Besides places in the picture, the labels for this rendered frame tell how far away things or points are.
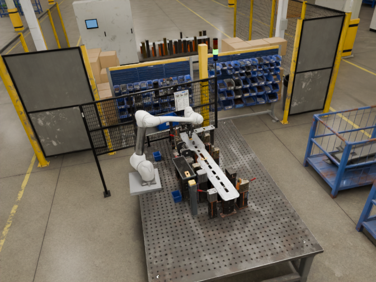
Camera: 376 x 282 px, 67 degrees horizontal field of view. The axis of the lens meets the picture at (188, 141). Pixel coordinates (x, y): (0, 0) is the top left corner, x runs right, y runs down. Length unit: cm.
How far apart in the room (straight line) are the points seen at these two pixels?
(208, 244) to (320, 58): 418
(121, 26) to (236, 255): 792
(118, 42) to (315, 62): 599
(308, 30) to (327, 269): 375
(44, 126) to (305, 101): 488
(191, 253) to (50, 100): 339
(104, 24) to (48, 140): 498
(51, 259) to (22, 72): 271
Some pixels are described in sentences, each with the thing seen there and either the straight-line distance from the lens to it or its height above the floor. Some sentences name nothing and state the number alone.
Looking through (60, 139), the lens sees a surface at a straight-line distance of 545.
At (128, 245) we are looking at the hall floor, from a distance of 394.
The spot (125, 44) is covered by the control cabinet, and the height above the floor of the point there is 72.
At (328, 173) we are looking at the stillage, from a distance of 479.
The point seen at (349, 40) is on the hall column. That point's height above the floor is 53.
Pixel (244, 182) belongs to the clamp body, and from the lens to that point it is 300.
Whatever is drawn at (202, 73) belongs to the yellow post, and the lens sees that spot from 410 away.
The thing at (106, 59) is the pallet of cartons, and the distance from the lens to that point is 754.
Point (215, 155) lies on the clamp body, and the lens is 350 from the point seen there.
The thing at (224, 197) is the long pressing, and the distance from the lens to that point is 293.
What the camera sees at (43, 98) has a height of 125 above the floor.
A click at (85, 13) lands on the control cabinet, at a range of 952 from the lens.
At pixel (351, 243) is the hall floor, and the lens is 417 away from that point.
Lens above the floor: 307
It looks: 34 degrees down
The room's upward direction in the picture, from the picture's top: 4 degrees counter-clockwise
